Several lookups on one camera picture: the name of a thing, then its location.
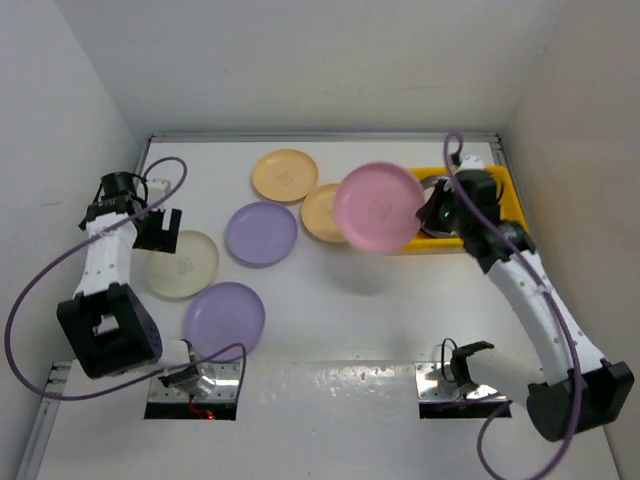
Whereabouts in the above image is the purple plate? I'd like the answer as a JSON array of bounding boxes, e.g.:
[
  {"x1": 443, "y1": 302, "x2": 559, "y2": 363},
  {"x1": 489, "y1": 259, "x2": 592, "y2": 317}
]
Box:
[
  {"x1": 225, "y1": 201, "x2": 298, "y2": 266},
  {"x1": 183, "y1": 282, "x2": 266, "y2": 357}
]

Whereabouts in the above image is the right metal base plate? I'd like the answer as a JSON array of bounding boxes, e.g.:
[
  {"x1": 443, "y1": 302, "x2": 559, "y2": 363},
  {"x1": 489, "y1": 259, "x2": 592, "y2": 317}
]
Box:
[{"x1": 414, "y1": 361, "x2": 506, "y2": 406}]

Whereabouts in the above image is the orange plate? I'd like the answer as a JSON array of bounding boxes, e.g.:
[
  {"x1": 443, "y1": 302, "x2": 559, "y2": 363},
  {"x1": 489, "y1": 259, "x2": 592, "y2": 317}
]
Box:
[
  {"x1": 251, "y1": 149, "x2": 319, "y2": 203},
  {"x1": 301, "y1": 183, "x2": 346, "y2": 244}
]

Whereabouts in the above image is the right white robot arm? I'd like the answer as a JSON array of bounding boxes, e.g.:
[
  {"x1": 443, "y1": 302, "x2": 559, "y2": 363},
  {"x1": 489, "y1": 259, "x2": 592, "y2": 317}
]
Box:
[{"x1": 417, "y1": 170, "x2": 635, "y2": 442}]

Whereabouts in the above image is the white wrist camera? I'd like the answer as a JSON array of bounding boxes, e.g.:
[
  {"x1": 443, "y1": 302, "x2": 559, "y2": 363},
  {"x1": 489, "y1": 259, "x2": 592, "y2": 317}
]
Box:
[
  {"x1": 147, "y1": 179, "x2": 172, "y2": 201},
  {"x1": 458, "y1": 154, "x2": 486, "y2": 172}
]

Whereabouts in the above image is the steel rimmed plate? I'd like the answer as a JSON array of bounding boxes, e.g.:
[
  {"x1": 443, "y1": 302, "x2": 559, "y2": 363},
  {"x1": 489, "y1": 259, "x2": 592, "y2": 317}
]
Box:
[{"x1": 420, "y1": 175, "x2": 449, "y2": 202}]

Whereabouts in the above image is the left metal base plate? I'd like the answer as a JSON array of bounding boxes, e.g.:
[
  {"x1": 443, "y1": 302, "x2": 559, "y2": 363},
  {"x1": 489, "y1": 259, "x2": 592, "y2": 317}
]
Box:
[{"x1": 148, "y1": 361, "x2": 243, "y2": 403}]

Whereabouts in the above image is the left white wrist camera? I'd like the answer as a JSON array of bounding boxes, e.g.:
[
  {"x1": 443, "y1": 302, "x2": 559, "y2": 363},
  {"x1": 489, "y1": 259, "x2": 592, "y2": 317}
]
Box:
[{"x1": 147, "y1": 179, "x2": 172, "y2": 201}]

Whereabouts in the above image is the far orange plate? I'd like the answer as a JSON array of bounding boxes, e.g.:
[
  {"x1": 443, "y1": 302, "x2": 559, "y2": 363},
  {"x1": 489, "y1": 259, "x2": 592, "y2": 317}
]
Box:
[{"x1": 251, "y1": 149, "x2": 319, "y2": 203}]

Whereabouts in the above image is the aluminium frame rail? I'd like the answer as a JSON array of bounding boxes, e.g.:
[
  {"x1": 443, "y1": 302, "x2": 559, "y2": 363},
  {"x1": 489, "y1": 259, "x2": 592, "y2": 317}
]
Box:
[{"x1": 36, "y1": 134, "x2": 538, "y2": 479}]

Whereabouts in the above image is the metal base plate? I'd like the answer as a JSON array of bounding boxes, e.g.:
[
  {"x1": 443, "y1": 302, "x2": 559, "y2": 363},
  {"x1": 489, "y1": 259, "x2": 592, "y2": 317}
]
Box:
[
  {"x1": 414, "y1": 361, "x2": 506, "y2": 406},
  {"x1": 148, "y1": 361, "x2": 243, "y2": 403}
]

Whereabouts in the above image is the yellow plastic bin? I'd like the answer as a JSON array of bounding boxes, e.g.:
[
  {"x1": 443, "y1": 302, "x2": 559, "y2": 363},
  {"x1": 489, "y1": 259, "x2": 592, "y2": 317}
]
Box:
[{"x1": 397, "y1": 166, "x2": 529, "y2": 255}]

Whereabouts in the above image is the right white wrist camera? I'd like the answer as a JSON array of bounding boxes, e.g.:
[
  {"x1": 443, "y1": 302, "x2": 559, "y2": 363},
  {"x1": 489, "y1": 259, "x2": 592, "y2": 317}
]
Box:
[{"x1": 458, "y1": 154, "x2": 486, "y2": 172}]

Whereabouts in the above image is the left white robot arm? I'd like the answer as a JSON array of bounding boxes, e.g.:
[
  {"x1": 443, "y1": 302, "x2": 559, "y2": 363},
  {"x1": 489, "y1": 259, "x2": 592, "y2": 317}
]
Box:
[{"x1": 56, "y1": 172, "x2": 182, "y2": 379}]

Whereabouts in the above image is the near orange plate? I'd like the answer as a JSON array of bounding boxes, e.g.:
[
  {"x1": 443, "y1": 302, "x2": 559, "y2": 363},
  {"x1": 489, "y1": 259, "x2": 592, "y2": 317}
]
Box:
[{"x1": 301, "y1": 183, "x2": 346, "y2": 244}]

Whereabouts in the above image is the cream white plate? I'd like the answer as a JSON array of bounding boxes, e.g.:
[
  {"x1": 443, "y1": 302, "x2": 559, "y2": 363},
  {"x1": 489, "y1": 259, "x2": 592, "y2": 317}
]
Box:
[{"x1": 143, "y1": 230, "x2": 220, "y2": 300}]

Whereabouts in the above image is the pink plate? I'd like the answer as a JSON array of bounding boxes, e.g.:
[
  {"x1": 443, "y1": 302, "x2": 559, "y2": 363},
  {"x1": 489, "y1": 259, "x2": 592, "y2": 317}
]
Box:
[{"x1": 333, "y1": 162, "x2": 424, "y2": 254}]

